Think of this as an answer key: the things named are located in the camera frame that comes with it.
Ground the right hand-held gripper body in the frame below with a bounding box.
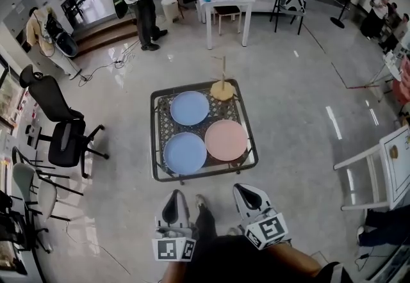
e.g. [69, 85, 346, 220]
[242, 207, 289, 250]

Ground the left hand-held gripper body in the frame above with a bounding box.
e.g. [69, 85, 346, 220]
[151, 220, 197, 263]

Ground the blue big plate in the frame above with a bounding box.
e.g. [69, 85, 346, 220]
[163, 132, 208, 175]
[170, 90, 210, 126]

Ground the pink big plate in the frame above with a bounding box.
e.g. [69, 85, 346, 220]
[204, 119, 249, 162]

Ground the person's right forearm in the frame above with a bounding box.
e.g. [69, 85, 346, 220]
[265, 241, 322, 275]

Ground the person's left forearm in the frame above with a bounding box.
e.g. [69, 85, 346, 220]
[159, 261, 193, 283]

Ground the person's black clothing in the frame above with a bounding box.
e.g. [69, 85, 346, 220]
[179, 203, 353, 283]

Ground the dark wicker glass-top table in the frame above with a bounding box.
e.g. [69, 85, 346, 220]
[150, 78, 259, 185]

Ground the white shell chair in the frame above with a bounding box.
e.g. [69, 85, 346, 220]
[12, 146, 84, 222]

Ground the wooden mug tree stand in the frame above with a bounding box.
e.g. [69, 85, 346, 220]
[209, 55, 238, 102]

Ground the black office chair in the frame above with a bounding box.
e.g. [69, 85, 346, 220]
[19, 64, 110, 179]

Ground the white side table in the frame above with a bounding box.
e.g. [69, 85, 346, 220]
[332, 124, 410, 212]

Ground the pink cloth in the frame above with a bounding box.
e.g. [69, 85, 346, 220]
[392, 54, 410, 109]

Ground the black floor fan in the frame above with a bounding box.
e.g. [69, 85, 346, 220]
[329, 0, 353, 30]

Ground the wooden step platform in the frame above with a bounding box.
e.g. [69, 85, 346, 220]
[73, 15, 138, 56]

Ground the wooden stool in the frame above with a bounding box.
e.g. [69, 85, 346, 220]
[213, 5, 242, 35]

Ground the black and white chair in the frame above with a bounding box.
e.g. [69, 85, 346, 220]
[269, 0, 308, 35]

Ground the white trash bin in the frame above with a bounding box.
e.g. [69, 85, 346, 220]
[160, 0, 180, 23]

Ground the black floor cable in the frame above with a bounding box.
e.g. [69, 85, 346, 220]
[78, 57, 126, 87]

